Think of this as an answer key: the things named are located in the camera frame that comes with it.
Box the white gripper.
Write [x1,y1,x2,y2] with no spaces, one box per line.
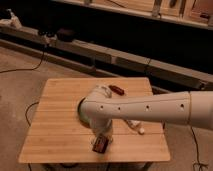
[90,119,113,145]

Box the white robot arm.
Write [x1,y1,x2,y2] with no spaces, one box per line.
[78,85,213,137]

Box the white bottle lying down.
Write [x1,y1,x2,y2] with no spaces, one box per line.
[126,120,141,130]

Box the green bowl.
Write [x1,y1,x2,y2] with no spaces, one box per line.
[77,100,90,127]

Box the small white ball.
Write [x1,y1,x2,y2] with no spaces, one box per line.
[138,128,145,135]

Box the small red brown object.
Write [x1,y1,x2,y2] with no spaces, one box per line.
[109,85,125,96]

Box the wooden table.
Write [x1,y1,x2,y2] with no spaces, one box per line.
[19,77,170,163]

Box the dark round object on ledge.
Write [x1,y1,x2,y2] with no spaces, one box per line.
[56,28,75,42]

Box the white object far left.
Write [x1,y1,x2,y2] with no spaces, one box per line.
[0,9,22,29]

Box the black cable at right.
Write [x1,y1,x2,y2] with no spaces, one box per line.
[189,125,209,171]

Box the black floor cable left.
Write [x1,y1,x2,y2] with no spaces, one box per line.
[0,49,46,75]

